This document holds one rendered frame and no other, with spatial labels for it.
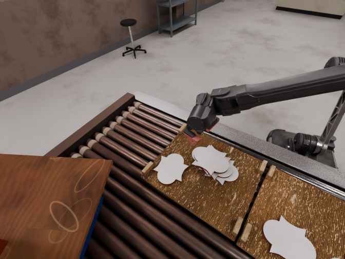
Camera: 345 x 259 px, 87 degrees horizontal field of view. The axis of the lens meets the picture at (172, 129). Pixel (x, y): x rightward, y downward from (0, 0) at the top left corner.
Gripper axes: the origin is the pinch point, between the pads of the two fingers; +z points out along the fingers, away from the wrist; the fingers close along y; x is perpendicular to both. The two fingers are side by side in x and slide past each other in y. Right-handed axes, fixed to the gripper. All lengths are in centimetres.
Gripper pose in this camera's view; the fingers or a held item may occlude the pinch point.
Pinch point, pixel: (200, 136)
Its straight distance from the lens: 74.8
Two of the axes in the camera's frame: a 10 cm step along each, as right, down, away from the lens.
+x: -7.2, -5.0, 4.8
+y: 6.9, -5.6, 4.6
